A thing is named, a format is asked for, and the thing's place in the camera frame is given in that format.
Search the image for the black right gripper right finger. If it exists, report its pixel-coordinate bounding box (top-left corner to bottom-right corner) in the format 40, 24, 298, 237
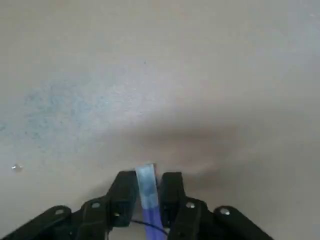
158, 171, 275, 240

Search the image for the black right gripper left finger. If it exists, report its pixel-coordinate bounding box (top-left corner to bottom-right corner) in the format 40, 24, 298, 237
0, 170, 140, 240

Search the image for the thin black wire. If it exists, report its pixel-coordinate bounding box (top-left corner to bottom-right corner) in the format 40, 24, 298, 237
130, 219, 170, 237

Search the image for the purple marker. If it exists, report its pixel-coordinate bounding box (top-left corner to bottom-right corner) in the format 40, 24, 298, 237
134, 162, 169, 240

